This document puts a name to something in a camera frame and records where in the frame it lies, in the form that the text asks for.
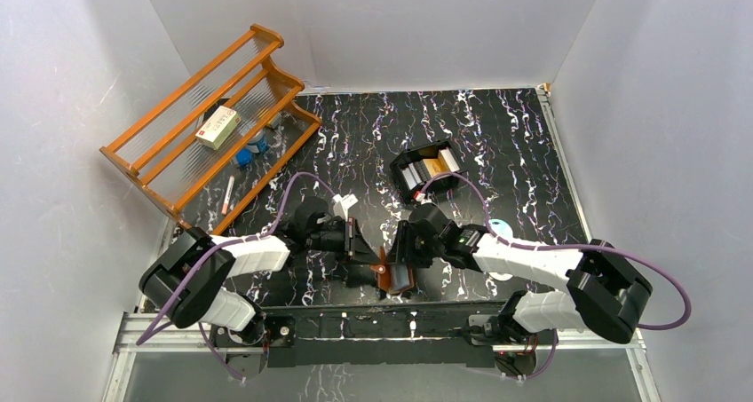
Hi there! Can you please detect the white red small box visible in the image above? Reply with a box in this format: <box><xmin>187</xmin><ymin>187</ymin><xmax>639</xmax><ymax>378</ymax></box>
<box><xmin>195</xmin><ymin>106</ymin><xmax>241</xmax><ymax>150</ymax></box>

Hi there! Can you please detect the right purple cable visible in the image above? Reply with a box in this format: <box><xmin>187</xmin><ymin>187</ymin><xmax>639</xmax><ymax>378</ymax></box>
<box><xmin>417</xmin><ymin>171</ymin><xmax>694</xmax><ymax>332</ymax></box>

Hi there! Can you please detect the brown leather card holder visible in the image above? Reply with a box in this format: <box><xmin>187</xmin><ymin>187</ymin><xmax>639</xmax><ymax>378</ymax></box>
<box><xmin>369</xmin><ymin>247</ymin><xmax>416</xmax><ymax>296</ymax></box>

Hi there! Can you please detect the white card in tray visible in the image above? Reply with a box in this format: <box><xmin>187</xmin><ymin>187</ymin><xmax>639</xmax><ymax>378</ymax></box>
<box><xmin>438</xmin><ymin>148</ymin><xmax>460</xmax><ymax>172</ymax></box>

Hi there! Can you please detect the black card tray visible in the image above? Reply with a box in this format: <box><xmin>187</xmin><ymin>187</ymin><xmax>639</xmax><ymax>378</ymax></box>
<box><xmin>389</xmin><ymin>139</ymin><xmax>468</xmax><ymax>205</ymax></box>

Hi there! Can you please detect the pink white pen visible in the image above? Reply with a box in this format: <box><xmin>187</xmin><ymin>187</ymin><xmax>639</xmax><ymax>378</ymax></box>
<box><xmin>221</xmin><ymin>176</ymin><xmax>235</xmax><ymax>215</ymax></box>

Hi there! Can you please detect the purple cable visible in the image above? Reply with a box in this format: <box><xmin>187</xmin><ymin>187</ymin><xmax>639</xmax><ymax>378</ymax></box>
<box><xmin>417</xmin><ymin>171</ymin><xmax>694</xmax><ymax>332</ymax></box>
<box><xmin>135</xmin><ymin>171</ymin><xmax>339</xmax><ymax>348</ymax></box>

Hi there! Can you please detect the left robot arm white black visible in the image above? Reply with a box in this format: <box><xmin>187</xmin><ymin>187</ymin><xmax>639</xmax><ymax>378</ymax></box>
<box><xmin>139</xmin><ymin>195</ymin><xmax>385</xmax><ymax>345</ymax></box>

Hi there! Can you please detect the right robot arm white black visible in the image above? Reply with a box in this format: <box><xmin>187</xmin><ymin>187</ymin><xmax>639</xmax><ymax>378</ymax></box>
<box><xmin>386</xmin><ymin>203</ymin><xmax>653</xmax><ymax>345</ymax></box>

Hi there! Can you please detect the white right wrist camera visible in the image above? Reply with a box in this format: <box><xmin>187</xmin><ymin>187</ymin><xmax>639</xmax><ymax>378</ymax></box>
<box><xmin>414</xmin><ymin>191</ymin><xmax>429</xmax><ymax>204</ymax></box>

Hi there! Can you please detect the gold credit card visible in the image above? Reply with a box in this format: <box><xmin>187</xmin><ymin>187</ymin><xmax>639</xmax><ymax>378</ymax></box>
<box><xmin>420</xmin><ymin>158</ymin><xmax>447</xmax><ymax>180</ymax></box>

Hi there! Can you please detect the blue small bottle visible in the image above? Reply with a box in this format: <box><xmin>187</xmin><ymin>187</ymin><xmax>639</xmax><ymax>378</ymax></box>
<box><xmin>245</xmin><ymin>129</ymin><xmax>269</xmax><ymax>154</ymax></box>

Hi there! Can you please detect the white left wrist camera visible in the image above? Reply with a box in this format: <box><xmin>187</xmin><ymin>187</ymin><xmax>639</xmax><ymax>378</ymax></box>
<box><xmin>332</xmin><ymin>193</ymin><xmax>358</xmax><ymax>220</ymax></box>

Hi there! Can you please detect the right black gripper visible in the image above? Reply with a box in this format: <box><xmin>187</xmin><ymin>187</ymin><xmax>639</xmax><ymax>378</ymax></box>
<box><xmin>384</xmin><ymin>219</ymin><xmax>444</xmax><ymax>269</ymax></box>

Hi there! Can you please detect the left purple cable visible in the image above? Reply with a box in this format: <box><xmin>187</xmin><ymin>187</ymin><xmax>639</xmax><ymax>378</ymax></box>
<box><xmin>135</xmin><ymin>171</ymin><xmax>339</xmax><ymax>348</ymax></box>

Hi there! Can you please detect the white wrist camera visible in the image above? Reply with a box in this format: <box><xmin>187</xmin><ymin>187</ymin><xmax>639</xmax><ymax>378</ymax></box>
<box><xmin>414</xmin><ymin>191</ymin><xmax>429</xmax><ymax>204</ymax></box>
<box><xmin>332</xmin><ymin>193</ymin><xmax>358</xmax><ymax>220</ymax></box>

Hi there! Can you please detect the orange wooden rack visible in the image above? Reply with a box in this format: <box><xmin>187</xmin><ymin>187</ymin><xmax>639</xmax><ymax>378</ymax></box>
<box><xmin>99</xmin><ymin>24</ymin><xmax>321</xmax><ymax>224</ymax></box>

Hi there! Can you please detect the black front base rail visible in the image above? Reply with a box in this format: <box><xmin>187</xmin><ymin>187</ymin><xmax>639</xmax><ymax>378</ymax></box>
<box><xmin>267</xmin><ymin>301</ymin><xmax>502</xmax><ymax>368</ymax></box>

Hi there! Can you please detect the silver card in tray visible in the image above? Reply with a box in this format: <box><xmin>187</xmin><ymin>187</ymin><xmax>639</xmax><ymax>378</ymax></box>
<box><xmin>400</xmin><ymin>164</ymin><xmax>421</xmax><ymax>192</ymax></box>

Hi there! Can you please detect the blue small block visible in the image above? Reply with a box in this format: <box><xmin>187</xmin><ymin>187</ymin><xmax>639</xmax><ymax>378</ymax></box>
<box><xmin>234</xmin><ymin>148</ymin><xmax>254</xmax><ymax>168</ymax></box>

